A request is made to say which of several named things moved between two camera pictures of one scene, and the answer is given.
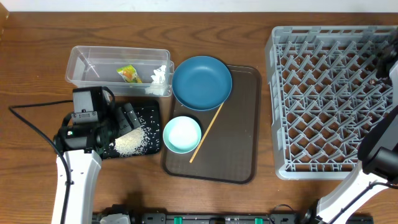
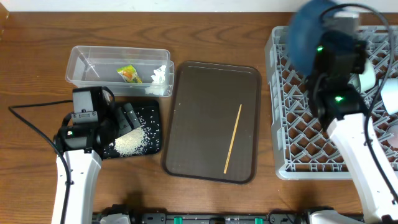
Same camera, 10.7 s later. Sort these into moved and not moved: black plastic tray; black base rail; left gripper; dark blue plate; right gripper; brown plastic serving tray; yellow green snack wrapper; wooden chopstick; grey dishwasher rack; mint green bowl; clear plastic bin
Moved: mint green bowl; dark blue plate; right gripper; wooden chopstick
Not moved: yellow green snack wrapper; black plastic tray; brown plastic serving tray; grey dishwasher rack; black base rail; left gripper; clear plastic bin
